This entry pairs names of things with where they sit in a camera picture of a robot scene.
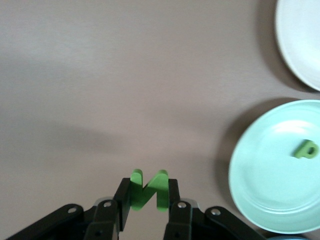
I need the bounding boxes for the blue plate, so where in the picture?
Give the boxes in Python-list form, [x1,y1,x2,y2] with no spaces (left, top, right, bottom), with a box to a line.
[266,236,311,240]

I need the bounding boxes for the brown table cover sheet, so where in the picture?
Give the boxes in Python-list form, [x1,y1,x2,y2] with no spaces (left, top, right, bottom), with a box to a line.
[0,0,320,240]

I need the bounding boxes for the green foam letter N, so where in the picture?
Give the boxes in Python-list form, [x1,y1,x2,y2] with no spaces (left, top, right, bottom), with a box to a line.
[129,169,170,213]

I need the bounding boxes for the light green plate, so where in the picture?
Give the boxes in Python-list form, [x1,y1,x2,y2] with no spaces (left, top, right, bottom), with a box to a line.
[228,99,320,235]

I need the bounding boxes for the cream plate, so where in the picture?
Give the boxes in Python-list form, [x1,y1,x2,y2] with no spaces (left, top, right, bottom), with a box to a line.
[276,0,320,92]

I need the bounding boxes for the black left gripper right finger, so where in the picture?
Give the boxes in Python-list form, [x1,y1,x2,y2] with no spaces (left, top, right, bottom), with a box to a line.
[162,178,266,240]

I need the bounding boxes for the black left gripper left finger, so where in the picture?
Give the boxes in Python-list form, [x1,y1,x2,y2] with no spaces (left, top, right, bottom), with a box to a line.
[4,177,132,240]

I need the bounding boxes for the green foam letter P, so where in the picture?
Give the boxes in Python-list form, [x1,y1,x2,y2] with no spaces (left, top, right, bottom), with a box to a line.
[291,139,320,160]

